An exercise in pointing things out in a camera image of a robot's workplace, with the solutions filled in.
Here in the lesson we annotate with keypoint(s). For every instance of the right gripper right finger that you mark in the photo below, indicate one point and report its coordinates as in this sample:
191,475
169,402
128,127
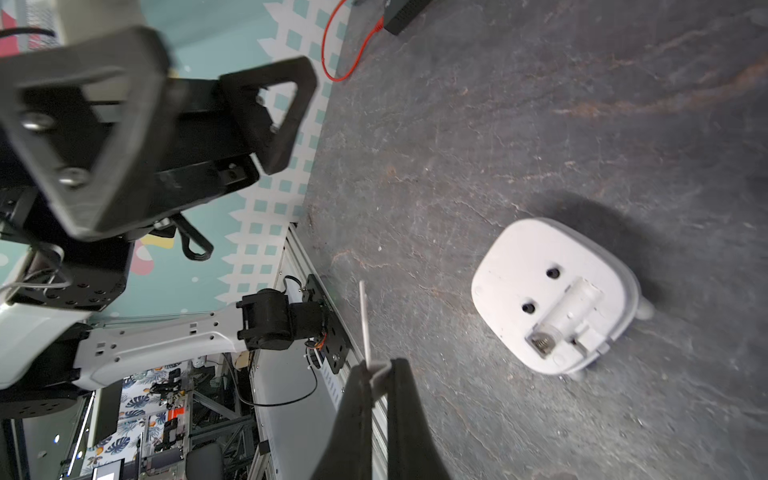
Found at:
412,453

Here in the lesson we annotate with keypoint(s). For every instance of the black network switch box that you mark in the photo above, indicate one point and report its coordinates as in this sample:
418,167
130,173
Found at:
398,14

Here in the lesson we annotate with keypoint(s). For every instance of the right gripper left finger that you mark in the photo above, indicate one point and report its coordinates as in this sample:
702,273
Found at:
348,454

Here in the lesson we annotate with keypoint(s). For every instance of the aluminium rail frame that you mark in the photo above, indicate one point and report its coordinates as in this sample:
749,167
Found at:
297,403

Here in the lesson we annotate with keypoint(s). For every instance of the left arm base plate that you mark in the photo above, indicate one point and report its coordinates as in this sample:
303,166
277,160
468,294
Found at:
335,341

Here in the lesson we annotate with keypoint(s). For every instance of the white battery cover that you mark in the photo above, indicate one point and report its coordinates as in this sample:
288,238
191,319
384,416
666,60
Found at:
378,370

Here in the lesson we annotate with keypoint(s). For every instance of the white alarm clock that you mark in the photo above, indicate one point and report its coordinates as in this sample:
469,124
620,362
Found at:
555,298

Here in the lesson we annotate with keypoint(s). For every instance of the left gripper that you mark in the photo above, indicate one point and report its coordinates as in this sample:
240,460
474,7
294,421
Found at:
156,168

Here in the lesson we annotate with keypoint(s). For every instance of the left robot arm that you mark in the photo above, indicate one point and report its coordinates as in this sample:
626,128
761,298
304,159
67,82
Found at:
51,357

